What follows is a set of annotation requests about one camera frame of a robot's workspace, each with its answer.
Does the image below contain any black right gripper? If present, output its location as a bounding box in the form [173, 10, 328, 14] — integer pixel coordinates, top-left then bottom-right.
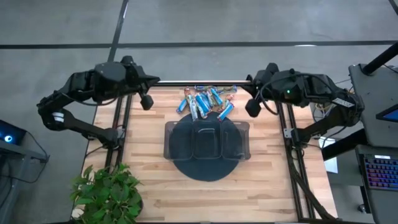
[242, 63, 277, 98]

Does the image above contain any white paper sheet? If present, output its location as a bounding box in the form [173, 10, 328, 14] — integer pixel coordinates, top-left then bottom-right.
[317, 136, 340, 175]

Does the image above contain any grey workstation cart top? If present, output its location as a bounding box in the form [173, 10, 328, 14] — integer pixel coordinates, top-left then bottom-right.
[348, 63, 398, 149]

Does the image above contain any red green granola bar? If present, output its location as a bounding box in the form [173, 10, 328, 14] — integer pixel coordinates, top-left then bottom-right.
[205, 91, 216, 108]
[222, 94, 235, 108]
[216, 85, 238, 95]

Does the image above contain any black power cable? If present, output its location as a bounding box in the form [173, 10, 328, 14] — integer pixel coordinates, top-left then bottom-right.
[0, 130, 50, 184]

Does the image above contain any yellow cable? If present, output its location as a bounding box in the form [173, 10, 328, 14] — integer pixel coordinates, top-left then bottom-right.
[312, 101, 331, 126]

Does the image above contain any black support beam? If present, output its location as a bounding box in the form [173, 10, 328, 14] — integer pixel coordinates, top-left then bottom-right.
[321, 128, 368, 162]

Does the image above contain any black computer case blue light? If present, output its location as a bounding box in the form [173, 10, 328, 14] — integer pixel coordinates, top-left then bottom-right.
[0, 119, 27, 146]

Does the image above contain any black silver frame crossbar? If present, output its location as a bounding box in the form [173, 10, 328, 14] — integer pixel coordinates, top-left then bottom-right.
[155, 80, 253, 86]

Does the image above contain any black aluminium frame rail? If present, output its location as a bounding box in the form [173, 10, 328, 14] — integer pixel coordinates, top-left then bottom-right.
[275, 101, 304, 221]
[286, 102, 317, 220]
[104, 95, 124, 170]
[114, 93, 133, 169]

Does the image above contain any grey keyboard desk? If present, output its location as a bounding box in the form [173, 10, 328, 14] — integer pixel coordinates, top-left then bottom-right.
[354, 144, 398, 224]

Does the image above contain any round dark woven mat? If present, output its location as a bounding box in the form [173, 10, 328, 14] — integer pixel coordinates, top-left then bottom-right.
[170, 111, 242, 182]

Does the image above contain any black pole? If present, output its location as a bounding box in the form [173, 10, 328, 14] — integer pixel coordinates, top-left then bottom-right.
[361, 41, 398, 76]

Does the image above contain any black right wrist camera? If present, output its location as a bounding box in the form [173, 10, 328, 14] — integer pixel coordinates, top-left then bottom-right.
[244, 98, 262, 118]

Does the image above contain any black cable sleeve bundle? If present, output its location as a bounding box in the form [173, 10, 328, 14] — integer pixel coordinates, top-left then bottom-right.
[288, 154, 338, 222]

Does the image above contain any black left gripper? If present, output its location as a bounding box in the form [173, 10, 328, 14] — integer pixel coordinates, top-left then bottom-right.
[134, 67, 161, 93]

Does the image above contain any blue screen monitor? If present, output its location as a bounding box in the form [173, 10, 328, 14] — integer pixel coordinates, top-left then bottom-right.
[375, 103, 398, 124]

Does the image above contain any backlit keyboard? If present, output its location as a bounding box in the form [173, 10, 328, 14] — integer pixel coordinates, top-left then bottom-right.
[362, 153, 398, 192]

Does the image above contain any grey metal side desk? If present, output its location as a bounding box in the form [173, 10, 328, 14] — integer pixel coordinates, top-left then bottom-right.
[0, 139, 50, 224]

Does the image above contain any green leafy potted plant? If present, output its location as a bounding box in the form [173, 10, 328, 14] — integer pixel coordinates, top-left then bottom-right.
[68, 162, 144, 224]

